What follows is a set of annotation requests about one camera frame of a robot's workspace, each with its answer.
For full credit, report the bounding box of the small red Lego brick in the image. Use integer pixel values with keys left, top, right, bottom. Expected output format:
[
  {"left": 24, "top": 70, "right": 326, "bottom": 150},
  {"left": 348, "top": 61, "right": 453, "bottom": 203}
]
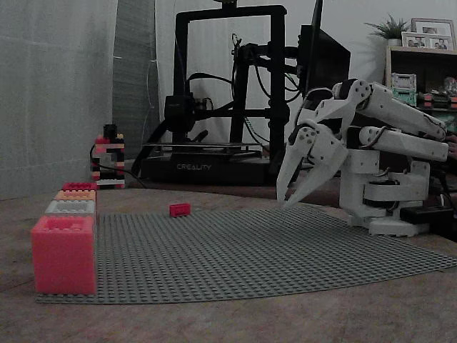
[{"left": 169, "top": 202, "right": 191, "bottom": 217}]

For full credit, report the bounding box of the black power adapter box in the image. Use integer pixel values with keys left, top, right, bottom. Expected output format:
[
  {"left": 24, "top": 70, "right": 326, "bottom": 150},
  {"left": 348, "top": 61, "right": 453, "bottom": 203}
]
[{"left": 399, "top": 205, "right": 454, "bottom": 225}]

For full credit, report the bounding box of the grey Lego baseplate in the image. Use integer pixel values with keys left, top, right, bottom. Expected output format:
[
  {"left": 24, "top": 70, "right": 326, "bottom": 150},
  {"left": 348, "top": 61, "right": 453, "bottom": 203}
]
[{"left": 35, "top": 203, "right": 457, "bottom": 304}]

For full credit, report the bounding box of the red lego block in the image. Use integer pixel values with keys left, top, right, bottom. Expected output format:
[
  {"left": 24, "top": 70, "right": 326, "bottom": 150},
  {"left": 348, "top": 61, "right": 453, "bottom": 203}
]
[{"left": 62, "top": 182, "right": 98, "bottom": 192}]

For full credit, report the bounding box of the orange lego block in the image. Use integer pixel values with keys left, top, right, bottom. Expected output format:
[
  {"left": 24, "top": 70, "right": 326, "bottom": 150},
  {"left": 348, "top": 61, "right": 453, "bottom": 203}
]
[{"left": 54, "top": 190, "right": 97, "bottom": 202}]

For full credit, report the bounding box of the grey lego block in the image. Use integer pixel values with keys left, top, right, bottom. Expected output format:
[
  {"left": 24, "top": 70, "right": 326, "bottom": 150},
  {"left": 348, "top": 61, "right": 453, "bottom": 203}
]
[{"left": 44, "top": 199, "right": 97, "bottom": 217}]

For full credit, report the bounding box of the large pink lego block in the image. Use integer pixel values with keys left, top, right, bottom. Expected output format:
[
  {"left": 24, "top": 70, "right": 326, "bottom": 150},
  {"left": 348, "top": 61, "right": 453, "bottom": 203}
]
[{"left": 31, "top": 215, "right": 97, "bottom": 296}]

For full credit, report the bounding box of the black computer monitor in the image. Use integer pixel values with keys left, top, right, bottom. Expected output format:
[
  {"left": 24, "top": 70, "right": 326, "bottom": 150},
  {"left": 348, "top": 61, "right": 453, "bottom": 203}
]
[{"left": 298, "top": 0, "right": 351, "bottom": 104}]

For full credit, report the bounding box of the wooden shelf unit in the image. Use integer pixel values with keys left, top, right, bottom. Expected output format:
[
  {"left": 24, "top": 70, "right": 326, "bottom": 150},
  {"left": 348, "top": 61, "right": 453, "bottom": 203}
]
[{"left": 384, "top": 45, "right": 457, "bottom": 136}]

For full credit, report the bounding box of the black Creality 3D printer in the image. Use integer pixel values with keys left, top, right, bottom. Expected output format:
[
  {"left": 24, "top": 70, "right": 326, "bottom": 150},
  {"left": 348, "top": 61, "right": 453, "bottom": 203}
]
[{"left": 137, "top": 0, "right": 301, "bottom": 187}]

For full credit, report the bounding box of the small potted green plant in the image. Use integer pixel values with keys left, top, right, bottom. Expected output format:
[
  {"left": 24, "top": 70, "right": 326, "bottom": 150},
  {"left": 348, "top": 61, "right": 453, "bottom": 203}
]
[{"left": 363, "top": 14, "right": 411, "bottom": 47}]

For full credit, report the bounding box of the grey patterned curtain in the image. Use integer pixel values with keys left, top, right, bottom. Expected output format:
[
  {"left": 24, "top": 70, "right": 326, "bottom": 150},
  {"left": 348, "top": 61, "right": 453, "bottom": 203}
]
[{"left": 112, "top": 0, "right": 158, "bottom": 161}]

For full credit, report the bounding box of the white double photo frame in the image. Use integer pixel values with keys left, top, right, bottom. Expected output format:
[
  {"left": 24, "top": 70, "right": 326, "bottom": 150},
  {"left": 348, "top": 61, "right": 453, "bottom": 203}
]
[{"left": 401, "top": 31, "right": 454, "bottom": 51}]

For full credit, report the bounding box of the multicolour Lego camera tower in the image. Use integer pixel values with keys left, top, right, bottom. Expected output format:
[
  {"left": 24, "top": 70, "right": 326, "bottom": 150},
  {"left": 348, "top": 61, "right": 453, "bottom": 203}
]
[{"left": 89, "top": 123, "right": 126, "bottom": 189}]

